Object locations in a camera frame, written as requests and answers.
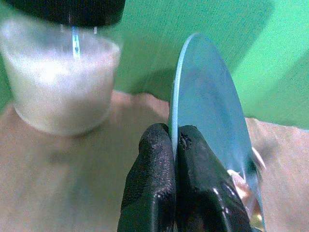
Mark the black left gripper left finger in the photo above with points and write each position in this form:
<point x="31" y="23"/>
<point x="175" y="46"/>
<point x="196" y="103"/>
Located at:
<point x="149" y="178"/>

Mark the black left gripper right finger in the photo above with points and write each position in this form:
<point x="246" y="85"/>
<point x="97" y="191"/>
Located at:
<point x="202" y="193"/>

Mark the light blue glossy plate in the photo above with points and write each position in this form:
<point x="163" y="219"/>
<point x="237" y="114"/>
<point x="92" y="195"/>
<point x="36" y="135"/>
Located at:
<point x="205" y="96"/>

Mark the white jar with black lid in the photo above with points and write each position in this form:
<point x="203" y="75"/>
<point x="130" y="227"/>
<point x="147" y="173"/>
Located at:
<point x="60" y="72"/>

